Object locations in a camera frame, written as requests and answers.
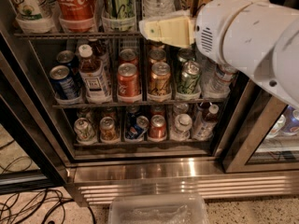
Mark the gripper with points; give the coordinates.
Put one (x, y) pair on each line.
(207, 23)

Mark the clear water bottle top shelf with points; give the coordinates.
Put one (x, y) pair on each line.
(153, 8)

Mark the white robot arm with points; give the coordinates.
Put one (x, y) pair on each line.
(211, 24)

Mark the water bottle middle shelf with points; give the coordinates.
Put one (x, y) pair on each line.
(217, 80)

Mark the green LaCroix can top shelf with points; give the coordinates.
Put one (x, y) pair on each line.
(120, 14)

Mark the water bottle bottom shelf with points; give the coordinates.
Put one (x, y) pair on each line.
(180, 131)

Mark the tea bottle bottom shelf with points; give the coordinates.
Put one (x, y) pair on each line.
(205, 123)

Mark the tea bottle white cap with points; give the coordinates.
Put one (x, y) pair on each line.
(92, 73)

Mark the red can bottom shelf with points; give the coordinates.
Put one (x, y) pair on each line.
(157, 127)

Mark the red Coca-Cola can top shelf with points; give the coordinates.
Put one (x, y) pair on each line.
(77, 14)

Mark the blue can middle shelf rear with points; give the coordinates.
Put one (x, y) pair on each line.
(69, 59)

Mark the blue can shelf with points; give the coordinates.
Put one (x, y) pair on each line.
(69, 59)
(65, 86)

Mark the orange can bottom shelf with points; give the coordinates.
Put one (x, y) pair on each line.
(108, 130)

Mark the blue can middle shelf front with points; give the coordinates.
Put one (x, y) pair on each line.
(65, 86)

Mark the right glass fridge door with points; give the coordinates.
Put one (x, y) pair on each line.
(264, 143)

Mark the stainless fridge base grille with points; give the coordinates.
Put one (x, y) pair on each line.
(98, 183)

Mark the left open fridge door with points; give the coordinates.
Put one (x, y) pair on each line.
(27, 109)

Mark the green can middle rear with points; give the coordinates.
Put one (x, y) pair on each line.
(185, 55)

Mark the gold can middle rear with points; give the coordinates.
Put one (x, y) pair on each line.
(156, 55)

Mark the green can middle front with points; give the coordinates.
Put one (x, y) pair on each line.
(188, 87)

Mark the gold can middle front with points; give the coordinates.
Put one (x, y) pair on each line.
(159, 82)

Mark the red can middle rear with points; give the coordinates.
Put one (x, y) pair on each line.
(128, 56)

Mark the red Coke can middle front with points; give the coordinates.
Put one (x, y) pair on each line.
(128, 82)

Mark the blue Pepsi can bottom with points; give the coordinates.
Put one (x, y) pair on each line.
(138, 128)

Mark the green can bottom left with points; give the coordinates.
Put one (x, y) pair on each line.
(86, 134)

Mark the white 7UP can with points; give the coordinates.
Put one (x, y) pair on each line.
(34, 16)

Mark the clear plastic bin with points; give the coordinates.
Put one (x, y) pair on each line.
(158, 209)

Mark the middle wire shelf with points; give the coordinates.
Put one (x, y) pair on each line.
(167, 102)

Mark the wire shelf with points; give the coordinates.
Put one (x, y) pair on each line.
(167, 102)
(64, 36)

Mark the top wire shelf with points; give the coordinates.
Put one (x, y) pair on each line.
(64, 36)

